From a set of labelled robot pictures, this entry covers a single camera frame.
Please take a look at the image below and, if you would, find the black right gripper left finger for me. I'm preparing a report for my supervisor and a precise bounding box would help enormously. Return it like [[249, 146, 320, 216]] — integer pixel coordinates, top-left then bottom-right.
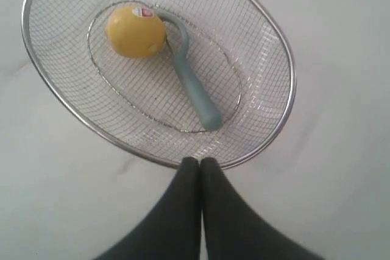
[[97, 157, 201, 259]]

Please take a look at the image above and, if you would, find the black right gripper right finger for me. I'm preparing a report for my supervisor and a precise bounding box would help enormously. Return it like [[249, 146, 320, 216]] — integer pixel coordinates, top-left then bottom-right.
[[200, 158, 323, 259]]

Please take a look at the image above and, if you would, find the teal handled vegetable peeler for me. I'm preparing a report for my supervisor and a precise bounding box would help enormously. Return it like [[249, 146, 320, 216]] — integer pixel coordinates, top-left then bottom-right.
[[157, 10, 223, 132]]

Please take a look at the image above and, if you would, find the yellow lemon with sticker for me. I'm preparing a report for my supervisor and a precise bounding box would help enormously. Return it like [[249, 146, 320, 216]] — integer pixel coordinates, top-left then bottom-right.
[[105, 3, 166, 58]]

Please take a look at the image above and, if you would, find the oval wire mesh basket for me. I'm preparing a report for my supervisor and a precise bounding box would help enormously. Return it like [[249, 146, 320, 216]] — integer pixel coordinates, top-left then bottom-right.
[[21, 0, 296, 169]]

